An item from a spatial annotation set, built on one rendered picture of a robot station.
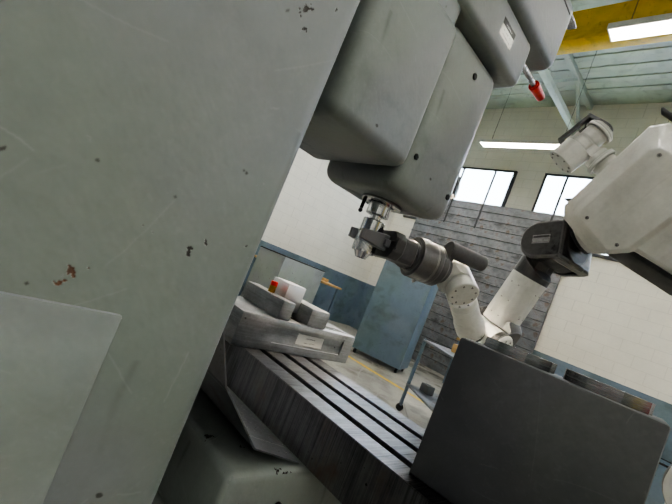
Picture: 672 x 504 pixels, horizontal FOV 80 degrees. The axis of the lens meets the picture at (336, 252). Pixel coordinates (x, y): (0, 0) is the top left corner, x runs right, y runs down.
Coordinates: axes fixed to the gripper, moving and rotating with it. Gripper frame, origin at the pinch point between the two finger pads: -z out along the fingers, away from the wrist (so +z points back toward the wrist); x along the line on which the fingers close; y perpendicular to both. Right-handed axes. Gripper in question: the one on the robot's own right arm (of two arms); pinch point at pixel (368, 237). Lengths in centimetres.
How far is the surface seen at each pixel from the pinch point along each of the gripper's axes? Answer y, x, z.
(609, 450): 16, 47, 12
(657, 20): -303, -183, 270
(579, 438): 15.9, 44.9, 10.9
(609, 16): -371, -271, 302
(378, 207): -5.9, 2.0, -1.1
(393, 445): 29.5, 24.2, 5.0
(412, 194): -9.0, 10.2, 0.6
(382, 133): -13.1, 18.1, -12.0
